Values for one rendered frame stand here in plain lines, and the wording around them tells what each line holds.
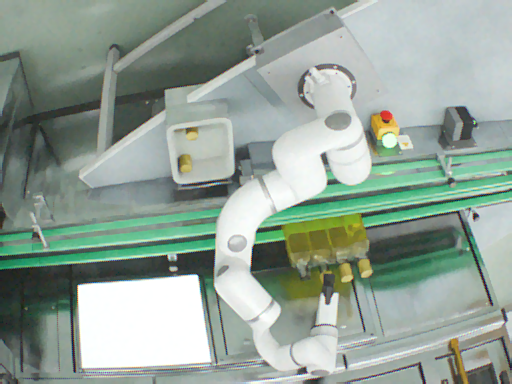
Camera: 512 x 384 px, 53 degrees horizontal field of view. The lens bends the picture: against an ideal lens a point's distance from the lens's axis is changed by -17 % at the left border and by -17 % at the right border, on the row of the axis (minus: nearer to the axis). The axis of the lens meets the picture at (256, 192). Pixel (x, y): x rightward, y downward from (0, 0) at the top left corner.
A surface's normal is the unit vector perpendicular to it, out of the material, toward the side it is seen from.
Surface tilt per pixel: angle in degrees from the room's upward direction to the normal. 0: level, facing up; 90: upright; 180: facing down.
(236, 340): 90
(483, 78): 0
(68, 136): 90
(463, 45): 0
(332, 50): 5
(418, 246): 89
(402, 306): 91
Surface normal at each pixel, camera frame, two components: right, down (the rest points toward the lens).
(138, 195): -0.02, -0.66
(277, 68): 0.08, 0.72
